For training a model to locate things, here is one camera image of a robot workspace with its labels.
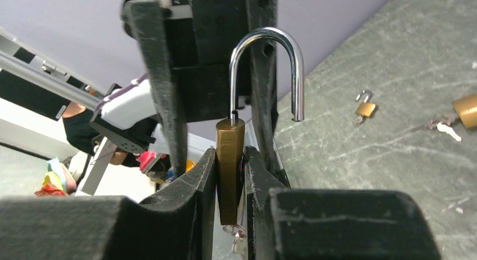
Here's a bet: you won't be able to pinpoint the small brass padlock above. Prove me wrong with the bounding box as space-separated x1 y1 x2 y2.
353 89 377 125

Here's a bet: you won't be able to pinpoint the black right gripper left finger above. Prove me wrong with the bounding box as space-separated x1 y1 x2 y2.
1 149 215 259

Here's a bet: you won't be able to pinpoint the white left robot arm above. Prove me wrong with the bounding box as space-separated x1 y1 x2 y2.
64 0 277 172

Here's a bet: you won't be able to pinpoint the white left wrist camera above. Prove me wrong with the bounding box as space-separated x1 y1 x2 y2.
152 0 247 20

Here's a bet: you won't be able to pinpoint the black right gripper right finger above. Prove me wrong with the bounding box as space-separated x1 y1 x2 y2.
244 147 441 259

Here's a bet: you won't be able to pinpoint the dark metal key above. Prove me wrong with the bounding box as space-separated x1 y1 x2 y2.
411 113 460 132

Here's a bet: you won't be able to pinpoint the medium brass padlock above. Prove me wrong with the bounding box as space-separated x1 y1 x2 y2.
216 27 304 226

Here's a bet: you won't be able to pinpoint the long shackle brass padlock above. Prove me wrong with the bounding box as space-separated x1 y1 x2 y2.
452 93 477 130

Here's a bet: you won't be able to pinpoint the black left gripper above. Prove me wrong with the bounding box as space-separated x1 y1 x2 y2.
121 0 290 187

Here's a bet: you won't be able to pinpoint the small keys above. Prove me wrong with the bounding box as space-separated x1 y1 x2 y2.
222 225 248 259

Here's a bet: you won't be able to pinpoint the light metal key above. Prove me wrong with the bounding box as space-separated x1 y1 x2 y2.
436 122 462 142

